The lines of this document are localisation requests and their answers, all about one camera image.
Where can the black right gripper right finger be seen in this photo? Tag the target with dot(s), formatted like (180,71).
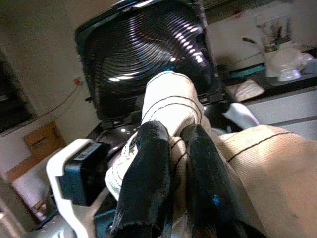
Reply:
(210,188)

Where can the black glass washer lid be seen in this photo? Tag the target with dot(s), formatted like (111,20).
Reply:
(138,49)

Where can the white cylindrical bin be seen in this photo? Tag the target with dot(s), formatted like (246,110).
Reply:
(26,188)

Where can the brown cardboard box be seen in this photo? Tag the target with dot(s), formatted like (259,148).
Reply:
(44,140)

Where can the glass vase with plant stems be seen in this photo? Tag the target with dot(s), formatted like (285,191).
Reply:
(275,27)

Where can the white ceramic pot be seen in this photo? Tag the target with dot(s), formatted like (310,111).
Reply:
(284,63)

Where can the dark window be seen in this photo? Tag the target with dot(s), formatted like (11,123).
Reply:
(11,99)

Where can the beige garment with dark stitching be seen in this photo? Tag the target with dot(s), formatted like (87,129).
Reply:
(272,173)

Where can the folded white cloth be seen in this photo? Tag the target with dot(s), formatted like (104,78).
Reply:
(247,90)

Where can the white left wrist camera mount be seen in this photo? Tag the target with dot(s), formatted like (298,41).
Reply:
(53,171)

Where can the grey cabinet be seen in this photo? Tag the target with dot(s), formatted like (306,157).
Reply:
(284,109)

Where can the red wall switch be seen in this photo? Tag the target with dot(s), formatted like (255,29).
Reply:
(77,81)

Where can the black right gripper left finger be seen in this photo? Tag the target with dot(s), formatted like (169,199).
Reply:
(144,173)

